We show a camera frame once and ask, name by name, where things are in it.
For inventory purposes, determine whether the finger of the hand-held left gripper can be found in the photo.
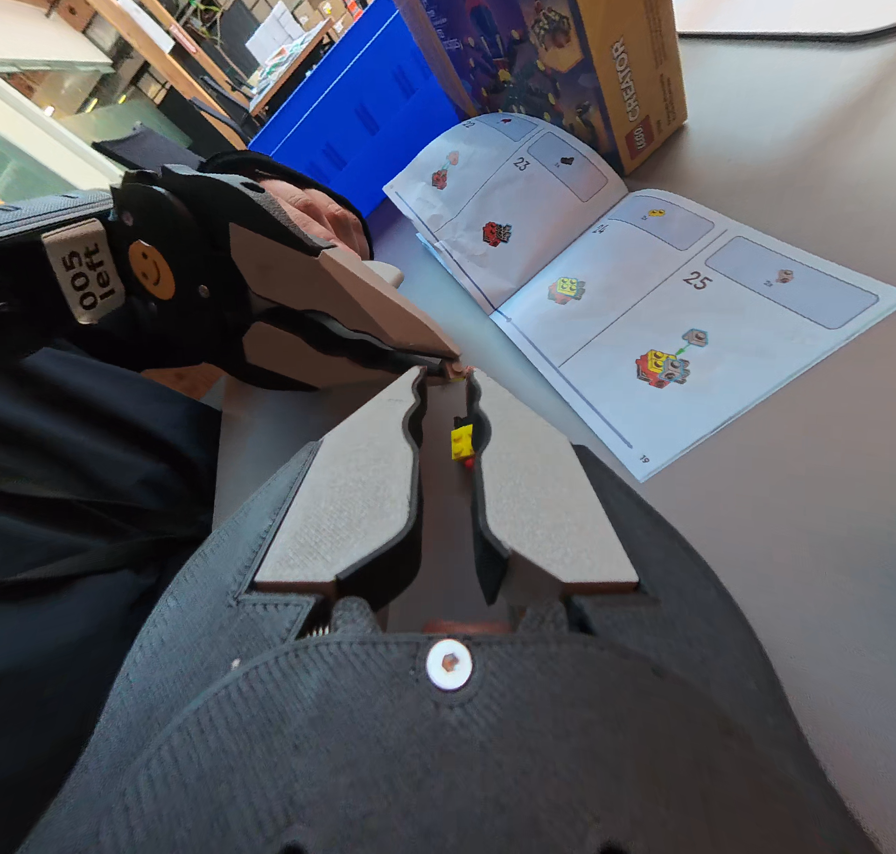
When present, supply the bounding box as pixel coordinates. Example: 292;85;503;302
245;308;456;389
227;223;464;363

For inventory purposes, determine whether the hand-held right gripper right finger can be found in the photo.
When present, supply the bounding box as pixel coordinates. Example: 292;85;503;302
465;370;641;606

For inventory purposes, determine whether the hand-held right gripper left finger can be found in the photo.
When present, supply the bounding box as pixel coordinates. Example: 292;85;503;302
252;366;428;613

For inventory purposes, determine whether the small yellow red lego assembly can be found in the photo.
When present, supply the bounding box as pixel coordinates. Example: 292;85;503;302
449;413;481;470

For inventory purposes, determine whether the open lego instruction booklet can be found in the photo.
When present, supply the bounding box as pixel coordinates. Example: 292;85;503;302
383;112;896;483

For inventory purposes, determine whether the purple yellow lego set box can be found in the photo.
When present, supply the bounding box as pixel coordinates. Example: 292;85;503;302
371;0;688;176

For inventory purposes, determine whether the person's left hand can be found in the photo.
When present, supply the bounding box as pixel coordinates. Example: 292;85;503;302
276;177;372;260

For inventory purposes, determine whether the black office chair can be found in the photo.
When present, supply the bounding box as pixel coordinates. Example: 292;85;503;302
91;121;196;171

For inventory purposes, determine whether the blue plastic bin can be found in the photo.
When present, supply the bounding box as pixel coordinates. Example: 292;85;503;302
248;0;484;220

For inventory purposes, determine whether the person's dark clothing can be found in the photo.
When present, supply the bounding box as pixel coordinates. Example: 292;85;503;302
0;340;225;851

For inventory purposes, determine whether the wooden table with boxes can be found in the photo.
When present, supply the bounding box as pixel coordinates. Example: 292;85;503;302
245;0;338;118

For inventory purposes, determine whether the wooden shelf rack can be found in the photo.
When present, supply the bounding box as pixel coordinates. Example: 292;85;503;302
0;0;254;133

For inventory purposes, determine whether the grey desk mat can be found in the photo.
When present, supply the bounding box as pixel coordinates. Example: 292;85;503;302
668;0;896;43

